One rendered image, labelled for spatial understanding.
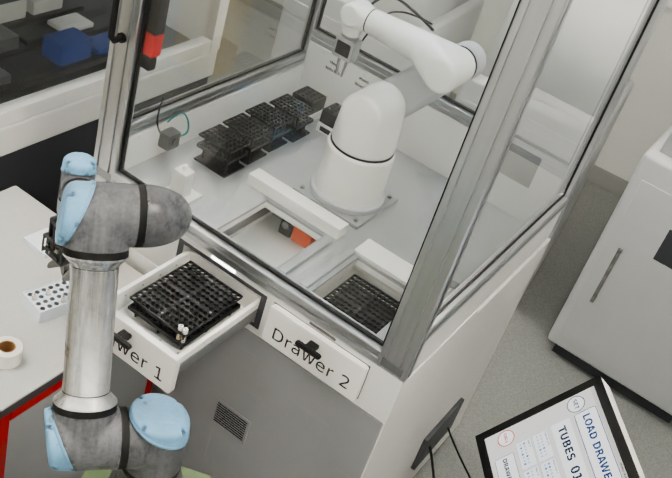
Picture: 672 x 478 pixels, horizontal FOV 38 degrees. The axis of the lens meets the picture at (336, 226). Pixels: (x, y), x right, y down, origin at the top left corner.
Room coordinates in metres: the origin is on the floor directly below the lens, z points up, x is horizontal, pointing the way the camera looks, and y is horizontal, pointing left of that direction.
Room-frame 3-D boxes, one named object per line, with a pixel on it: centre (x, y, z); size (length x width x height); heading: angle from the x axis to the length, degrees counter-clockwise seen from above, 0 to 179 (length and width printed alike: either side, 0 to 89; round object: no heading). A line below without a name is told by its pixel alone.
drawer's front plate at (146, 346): (1.61, 0.37, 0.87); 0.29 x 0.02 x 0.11; 66
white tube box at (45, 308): (1.76, 0.61, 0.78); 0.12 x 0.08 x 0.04; 145
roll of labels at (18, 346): (1.55, 0.63, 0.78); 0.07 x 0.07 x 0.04
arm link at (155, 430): (1.24, 0.21, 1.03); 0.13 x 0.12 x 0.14; 115
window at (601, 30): (2.14, -0.44, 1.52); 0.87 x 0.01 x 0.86; 156
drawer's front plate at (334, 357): (1.78, -0.04, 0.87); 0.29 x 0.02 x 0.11; 66
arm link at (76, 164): (1.74, 0.58, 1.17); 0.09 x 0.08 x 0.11; 25
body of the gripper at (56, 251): (1.74, 0.59, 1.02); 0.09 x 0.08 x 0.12; 151
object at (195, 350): (1.80, 0.29, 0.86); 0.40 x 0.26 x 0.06; 156
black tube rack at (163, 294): (1.80, 0.29, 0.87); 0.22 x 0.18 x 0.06; 156
